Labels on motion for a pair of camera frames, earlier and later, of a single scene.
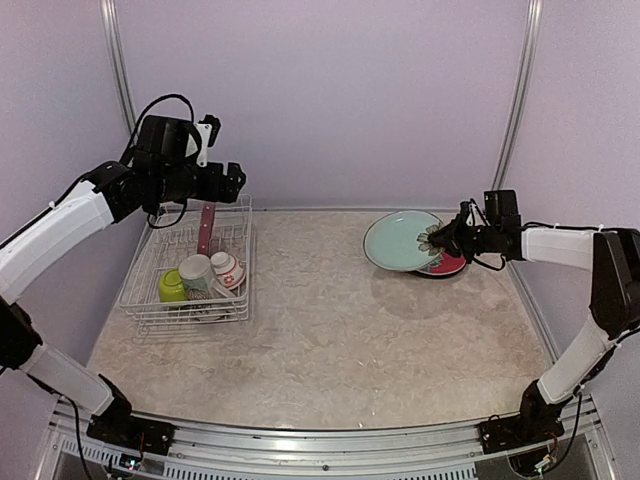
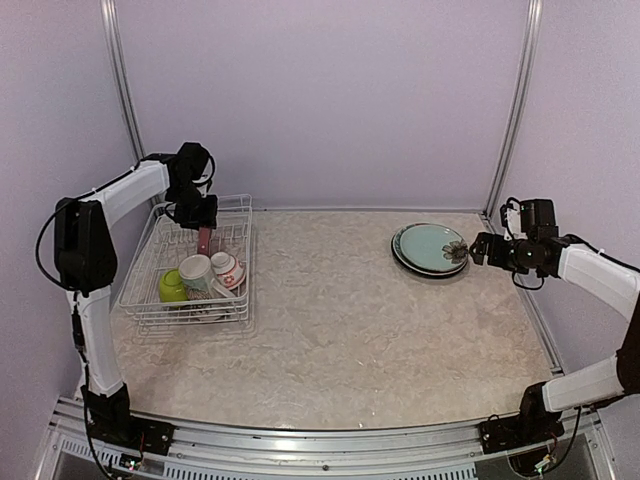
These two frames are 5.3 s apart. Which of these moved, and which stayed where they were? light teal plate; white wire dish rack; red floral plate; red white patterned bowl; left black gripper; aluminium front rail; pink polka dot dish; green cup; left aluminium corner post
Moved: light teal plate; red floral plate; left black gripper
Stayed: pink polka dot dish; white wire dish rack; red white patterned bowl; left aluminium corner post; green cup; aluminium front rail
